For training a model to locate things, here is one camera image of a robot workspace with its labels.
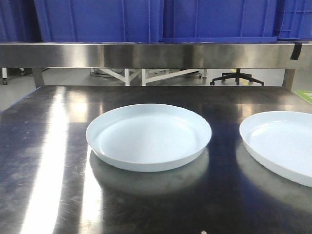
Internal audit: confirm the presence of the light blue plate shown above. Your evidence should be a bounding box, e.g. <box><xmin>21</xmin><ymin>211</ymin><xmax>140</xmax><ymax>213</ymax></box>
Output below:
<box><xmin>86</xmin><ymin>103</ymin><xmax>212</xmax><ymax>172</ymax></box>
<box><xmin>239</xmin><ymin>111</ymin><xmax>312</xmax><ymax>187</ymax></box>

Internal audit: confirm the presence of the white table frame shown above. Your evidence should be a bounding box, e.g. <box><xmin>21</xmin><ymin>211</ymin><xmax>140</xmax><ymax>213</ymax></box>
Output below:
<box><xmin>90</xmin><ymin>68</ymin><xmax>208</xmax><ymax>86</ymax></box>

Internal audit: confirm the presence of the steel shelf post right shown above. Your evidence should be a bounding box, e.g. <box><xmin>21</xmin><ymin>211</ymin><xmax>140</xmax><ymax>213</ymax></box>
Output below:
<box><xmin>282</xmin><ymin>69</ymin><xmax>296</xmax><ymax>91</ymax></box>

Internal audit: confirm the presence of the blue plastic crate right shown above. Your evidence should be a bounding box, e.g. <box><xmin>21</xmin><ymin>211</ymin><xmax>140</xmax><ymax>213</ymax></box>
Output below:
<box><xmin>274</xmin><ymin>0</ymin><xmax>312</xmax><ymax>40</ymax></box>

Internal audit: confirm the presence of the blue plastic crate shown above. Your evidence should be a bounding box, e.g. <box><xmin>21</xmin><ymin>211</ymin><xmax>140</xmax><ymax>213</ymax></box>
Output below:
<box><xmin>35</xmin><ymin>0</ymin><xmax>164</xmax><ymax>43</ymax></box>
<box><xmin>162</xmin><ymin>0</ymin><xmax>277</xmax><ymax>43</ymax></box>
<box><xmin>274</xmin><ymin>0</ymin><xmax>312</xmax><ymax>40</ymax></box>

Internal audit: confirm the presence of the black office chair base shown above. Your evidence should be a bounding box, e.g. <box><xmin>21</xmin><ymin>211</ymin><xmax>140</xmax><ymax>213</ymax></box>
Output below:
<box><xmin>210</xmin><ymin>68</ymin><xmax>265</xmax><ymax>86</ymax></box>

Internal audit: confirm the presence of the steel shelf post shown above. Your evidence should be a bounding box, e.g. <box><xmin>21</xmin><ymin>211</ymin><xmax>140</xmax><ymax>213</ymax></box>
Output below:
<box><xmin>32</xmin><ymin>68</ymin><xmax>45</xmax><ymax>89</ymax></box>
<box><xmin>282</xmin><ymin>69</ymin><xmax>296</xmax><ymax>91</ymax></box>

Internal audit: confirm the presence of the steel shelf post left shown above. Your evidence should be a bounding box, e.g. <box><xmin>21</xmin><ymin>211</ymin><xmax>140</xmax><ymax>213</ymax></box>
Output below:
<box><xmin>32</xmin><ymin>68</ymin><xmax>45</xmax><ymax>89</ymax></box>

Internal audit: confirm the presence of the blue plastic crate left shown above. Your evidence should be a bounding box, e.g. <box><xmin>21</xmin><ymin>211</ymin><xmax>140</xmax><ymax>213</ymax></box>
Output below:
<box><xmin>35</xmin><ymin>0</ymin><xmax>164</xmax><ymax>43</ymax></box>

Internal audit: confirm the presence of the black tape strip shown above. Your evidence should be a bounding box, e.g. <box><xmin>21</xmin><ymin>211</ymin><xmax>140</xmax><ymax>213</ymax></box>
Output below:
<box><xmin>290</xmin><ymin>42</ymin><xmax>302</xmax><ymax>60</ymax></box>

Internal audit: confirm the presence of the blue plastic crate centre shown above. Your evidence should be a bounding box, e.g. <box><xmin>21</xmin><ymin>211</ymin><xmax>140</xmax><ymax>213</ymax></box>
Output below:
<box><xmin>162</xmin><ymin>0</ymin><xmax>277</xmax><ymax>43</ymax></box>

